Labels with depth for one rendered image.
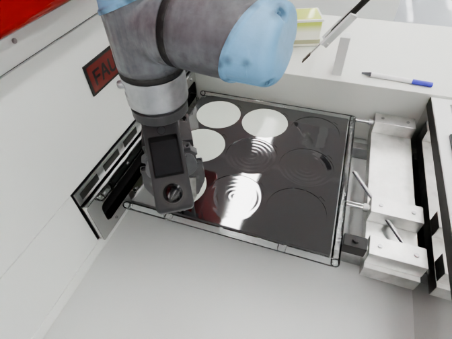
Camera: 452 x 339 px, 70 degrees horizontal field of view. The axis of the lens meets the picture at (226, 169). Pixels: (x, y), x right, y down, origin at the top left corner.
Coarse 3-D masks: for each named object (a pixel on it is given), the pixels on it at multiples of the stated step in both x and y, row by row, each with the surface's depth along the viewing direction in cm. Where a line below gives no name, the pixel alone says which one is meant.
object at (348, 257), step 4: (332, 240) 56; (344, 252) 54; (344, 256) 55; (348, 256) 54; (352, 256) 54; (356, 256) 54; (340, 260) 56; (344, 260) 56; (348, 260) 55; (352, 260) 55; (356, 260) 54; (356, 264) 55
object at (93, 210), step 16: (192, 80) 79; (192, 96) 83; (128, 160) 59; (112, 176) 55; (96, 192) 53; (128, 192) 62; (80, 208) 51; (96, 208) 53; (112, 208) 59; (96, 224) 54; (112, 224) 59
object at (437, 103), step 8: (432, 104) 63; (440, 104) 63; (448, 104) 63; (440, 112) 61; (448, 112) 61; (440, 120) 60; (448, 120) 60; (440, 128) 58; (448, 128) 58; (440, 136) 57; (448, 136) 57; (440, 144) 55; (448, 144) 55; (440, 152) 54; (448, 152) 54; (448, 160) 53; (448, 168) 51; (448, 176) 50; (448, 184) 49; (448, 192) 48; (448, 200) 47; (448, 208) 46
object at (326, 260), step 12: (132, 204) 56; (156, 216) 55; (168, 216) 54; (180, 216) 54; (204, 228) 52; (216, 228) 52; (240, 240) 51; (252, 240) 50; (264, 240) 50; (288, 252) 49; (300, 252) 48; (312, 252) 48; (324, 264) 48; (336, 264) 47
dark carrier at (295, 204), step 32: (192, 128) 70; (224, 128) 69; (288, 128) 69; (320, 128) 69; (224, 160) 63; (256, 160) 63; (288, 160) 62; (320, 160) 62; (224, 192) 57; (256, 192) 57; (288, 192) 57; (320, 192) 57; (224, 224) 53; (256, 224) 52; (288, 224) 52; (320, 224) 52
